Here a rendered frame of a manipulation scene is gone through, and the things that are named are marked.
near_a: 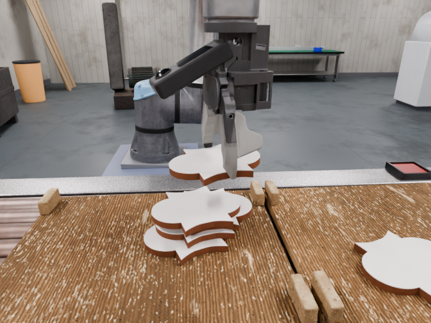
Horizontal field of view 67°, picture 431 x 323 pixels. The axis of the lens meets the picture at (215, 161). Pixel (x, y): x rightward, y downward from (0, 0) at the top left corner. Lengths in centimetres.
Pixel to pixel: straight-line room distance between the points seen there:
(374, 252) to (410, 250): 5
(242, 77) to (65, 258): 36
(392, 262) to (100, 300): 39
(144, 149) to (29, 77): 586
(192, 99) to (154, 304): 63
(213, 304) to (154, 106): 63
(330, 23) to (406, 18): 203
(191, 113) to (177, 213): 48
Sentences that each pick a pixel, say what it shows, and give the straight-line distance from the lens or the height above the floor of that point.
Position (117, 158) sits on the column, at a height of 87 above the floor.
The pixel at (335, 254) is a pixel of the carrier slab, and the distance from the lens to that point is 53.
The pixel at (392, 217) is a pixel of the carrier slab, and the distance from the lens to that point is 66.
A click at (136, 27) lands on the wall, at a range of 912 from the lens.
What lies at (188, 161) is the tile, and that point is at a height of 106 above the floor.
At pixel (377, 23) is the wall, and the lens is 1026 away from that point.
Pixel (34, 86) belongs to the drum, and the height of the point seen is 29.
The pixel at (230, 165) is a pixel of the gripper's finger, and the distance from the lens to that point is 45.
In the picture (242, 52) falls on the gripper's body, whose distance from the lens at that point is 47.
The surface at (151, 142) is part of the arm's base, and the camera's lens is 96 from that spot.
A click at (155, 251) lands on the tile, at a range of 50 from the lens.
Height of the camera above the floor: 125
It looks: 22 degrees down
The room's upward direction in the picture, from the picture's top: straight up
